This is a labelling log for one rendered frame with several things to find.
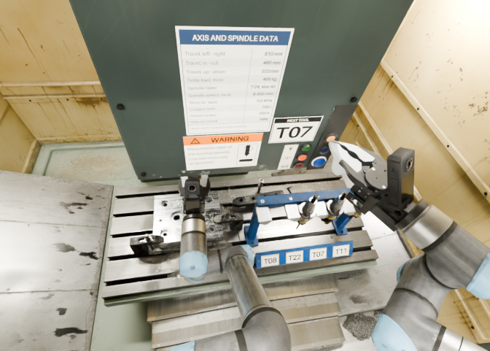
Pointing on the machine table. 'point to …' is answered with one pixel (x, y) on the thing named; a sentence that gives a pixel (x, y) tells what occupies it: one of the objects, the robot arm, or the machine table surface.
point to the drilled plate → (182, 217)
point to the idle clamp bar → (251, 199)
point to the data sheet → (231, 76)
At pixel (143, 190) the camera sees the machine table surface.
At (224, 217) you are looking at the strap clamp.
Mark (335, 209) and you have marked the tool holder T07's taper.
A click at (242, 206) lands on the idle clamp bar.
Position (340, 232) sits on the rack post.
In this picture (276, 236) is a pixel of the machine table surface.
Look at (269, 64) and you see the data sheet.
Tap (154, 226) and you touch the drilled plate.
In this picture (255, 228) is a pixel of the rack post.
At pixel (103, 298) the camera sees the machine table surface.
